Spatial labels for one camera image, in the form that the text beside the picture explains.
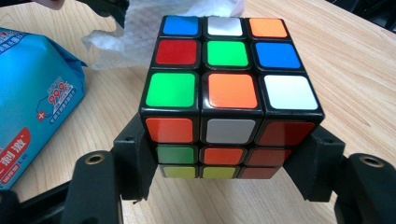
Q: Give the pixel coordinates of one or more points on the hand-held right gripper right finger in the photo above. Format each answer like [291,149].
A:
[320,165]

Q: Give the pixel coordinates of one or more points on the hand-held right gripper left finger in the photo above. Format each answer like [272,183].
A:
[135,161]

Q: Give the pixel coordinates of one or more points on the white wet wipe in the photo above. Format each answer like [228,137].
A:
[140,40]

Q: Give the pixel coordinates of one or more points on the multicoloured puzzle cube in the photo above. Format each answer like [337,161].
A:
[230,90]

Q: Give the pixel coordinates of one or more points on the blue wet wipes packet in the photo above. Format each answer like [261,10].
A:
[34,102]

